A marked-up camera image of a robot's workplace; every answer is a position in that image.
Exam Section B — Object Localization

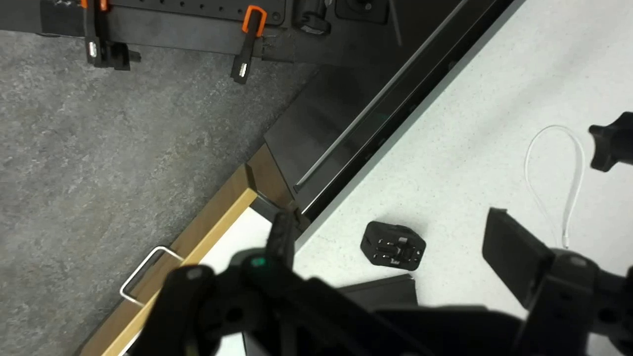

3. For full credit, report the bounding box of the thin white cable loop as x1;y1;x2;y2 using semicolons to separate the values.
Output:
522;122;589;250

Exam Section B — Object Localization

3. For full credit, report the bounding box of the black flat plate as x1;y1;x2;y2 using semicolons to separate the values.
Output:
338;272;419;310

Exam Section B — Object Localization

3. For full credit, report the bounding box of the black mounting bracket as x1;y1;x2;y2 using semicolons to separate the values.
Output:
293;0;332;37

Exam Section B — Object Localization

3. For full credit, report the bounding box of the black square mount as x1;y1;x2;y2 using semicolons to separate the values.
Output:
334;0;392;25

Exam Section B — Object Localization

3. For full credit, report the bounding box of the grey metal edge strip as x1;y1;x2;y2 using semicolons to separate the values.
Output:
293;0;528;250

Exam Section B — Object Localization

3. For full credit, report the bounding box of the orange black bar clamp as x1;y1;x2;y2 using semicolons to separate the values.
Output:
229;3;271;86
79;0;133;72

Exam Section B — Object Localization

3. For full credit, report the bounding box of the black remote controller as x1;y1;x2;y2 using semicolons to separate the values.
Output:
358;219;429;272

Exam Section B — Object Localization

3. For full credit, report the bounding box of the black cabinet frame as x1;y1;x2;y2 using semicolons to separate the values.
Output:
263;0;516;223

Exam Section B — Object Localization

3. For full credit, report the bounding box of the black star knob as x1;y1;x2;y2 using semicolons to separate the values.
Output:
588;110;633;173

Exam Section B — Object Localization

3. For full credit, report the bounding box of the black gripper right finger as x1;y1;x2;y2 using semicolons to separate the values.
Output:
481;205;633;356

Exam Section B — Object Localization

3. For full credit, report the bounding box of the silver metal drawer handle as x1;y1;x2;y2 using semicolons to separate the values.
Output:
119;242;184;308

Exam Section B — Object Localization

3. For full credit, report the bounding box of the black perforated board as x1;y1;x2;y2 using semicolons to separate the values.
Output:
0;0;398;64

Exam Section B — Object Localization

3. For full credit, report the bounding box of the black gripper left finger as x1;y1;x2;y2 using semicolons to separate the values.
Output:
131;209;423;356

